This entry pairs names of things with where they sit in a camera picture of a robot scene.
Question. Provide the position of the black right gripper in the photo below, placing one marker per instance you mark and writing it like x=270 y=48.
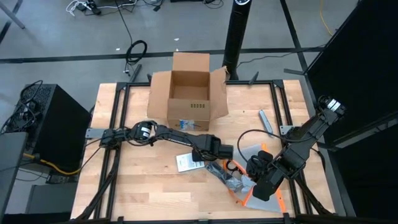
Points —
x=264 y=174

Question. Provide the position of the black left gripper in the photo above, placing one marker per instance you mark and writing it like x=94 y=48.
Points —
x=225 y=152

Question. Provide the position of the mesh zip pouch orange trim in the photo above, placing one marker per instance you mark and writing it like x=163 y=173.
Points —
x=248 y=152

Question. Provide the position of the black item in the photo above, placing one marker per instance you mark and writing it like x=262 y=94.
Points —
x=224 y=175

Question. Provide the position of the white paper leaflet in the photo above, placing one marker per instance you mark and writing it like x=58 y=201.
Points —
x=186 y=161

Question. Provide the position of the grey box cutter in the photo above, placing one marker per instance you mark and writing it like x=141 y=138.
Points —
x=265 y=122

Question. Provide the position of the brown cardboard shipping box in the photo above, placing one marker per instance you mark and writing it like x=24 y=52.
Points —
x=189 y=109

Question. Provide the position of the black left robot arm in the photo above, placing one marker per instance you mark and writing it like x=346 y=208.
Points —
x=177 y=138

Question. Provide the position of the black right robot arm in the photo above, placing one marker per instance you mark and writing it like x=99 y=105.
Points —
x=308 y=133

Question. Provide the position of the black tower fan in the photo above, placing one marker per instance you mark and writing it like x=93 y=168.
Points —
x=237 y=37

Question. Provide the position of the diagonal black floor beam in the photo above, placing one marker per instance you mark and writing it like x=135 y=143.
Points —
x=292 y=31

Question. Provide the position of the black curtain panel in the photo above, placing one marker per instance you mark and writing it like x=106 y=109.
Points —
x=357 y=62

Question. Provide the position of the black computer tower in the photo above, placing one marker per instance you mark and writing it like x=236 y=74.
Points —
x=65 y=140

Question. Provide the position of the dark grey box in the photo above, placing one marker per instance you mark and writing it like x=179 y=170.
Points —
x=51 y=199

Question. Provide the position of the long black floor beam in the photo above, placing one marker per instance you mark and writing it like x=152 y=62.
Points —
x=62 y=58

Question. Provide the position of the grey cabinet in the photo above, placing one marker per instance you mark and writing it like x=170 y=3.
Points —
x=11 y=171

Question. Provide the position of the grey metal leg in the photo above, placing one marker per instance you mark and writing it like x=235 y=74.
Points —
x=12 y=18

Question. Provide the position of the grey metal bracket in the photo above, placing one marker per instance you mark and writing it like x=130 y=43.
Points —
x=284 y=130
x=93 y=133

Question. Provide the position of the black aluminium table frame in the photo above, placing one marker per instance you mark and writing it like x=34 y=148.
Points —
x=264 y=82

